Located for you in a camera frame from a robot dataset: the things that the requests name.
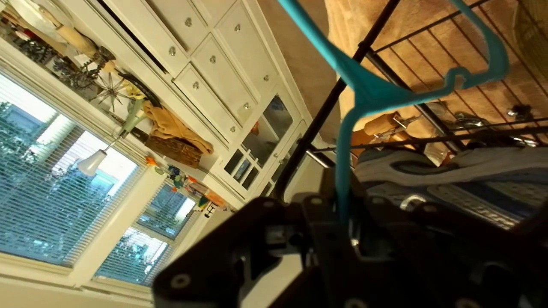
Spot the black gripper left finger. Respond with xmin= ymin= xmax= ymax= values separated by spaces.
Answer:
xmin=152 ymin=193 xmax=351 ymax=308

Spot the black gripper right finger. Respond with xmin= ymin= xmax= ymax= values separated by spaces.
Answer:
xmin=346 ymin=195 xmax=548 ymax=308

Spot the blue plastic clothes hanger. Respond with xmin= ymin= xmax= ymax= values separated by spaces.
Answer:
xmin=275 ymin=0 xmax=512 ymax=226

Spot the black metal shoe rack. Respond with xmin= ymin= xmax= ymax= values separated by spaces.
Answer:
xmin=272 ymin=0 xmax=548 ymax=202

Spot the brown crumpled fabric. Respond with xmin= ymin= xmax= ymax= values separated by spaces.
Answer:
xmin=140 ymin=101 xmax=217 ymax=168

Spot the white drawer cabinet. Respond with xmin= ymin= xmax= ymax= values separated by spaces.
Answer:
xmin=49 ymin=0 xmax=323 ymax=202

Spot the window with white frame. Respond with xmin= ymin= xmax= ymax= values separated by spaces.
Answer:
xmin=0 ymin=70 xmax=200 ymax=287

